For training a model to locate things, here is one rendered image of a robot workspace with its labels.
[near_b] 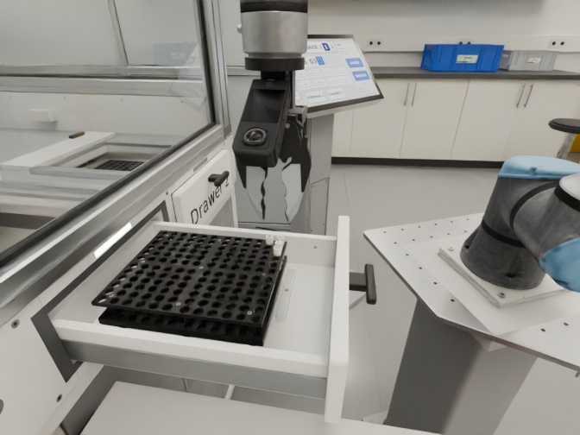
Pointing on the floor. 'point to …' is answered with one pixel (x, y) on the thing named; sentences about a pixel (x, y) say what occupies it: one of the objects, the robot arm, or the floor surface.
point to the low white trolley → (211, 417)
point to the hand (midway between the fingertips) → (274, 214)
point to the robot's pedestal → (463, 357)
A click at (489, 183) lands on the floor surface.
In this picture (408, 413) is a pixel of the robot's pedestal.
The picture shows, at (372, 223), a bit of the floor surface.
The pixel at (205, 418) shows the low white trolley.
